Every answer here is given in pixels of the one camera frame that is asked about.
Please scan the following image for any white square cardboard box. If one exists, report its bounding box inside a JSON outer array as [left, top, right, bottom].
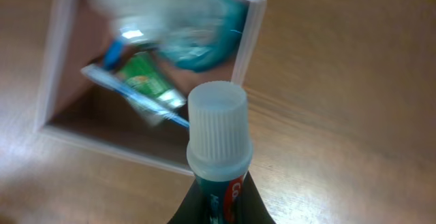
[[37, 0, 266, 174]]

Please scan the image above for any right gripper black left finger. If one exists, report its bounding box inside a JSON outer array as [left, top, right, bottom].
[[168, 180, 208, 224]]

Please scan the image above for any teal white toothpaste tube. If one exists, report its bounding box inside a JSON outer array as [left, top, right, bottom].
[[187, 81, 253, 223]]

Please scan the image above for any blue disposable razor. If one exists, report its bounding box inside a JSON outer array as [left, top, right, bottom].
[[102, 37, 127, 71]]

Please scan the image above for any teal mouthwash bottle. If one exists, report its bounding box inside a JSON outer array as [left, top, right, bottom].
[[159, 0, 247, 72]]

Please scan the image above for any green white soap box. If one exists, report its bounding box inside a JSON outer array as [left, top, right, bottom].
[[116, 52, 186, 112]]

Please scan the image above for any clear spray bottle dark liquid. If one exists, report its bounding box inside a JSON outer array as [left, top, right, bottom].
[[89, 0, 222, 44]]

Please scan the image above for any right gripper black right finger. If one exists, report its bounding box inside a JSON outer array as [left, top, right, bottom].
[[236, 172, 275, 224]]

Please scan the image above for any blue white toothbrush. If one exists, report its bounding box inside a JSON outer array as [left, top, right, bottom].
[[81, 64, 189, 128]]

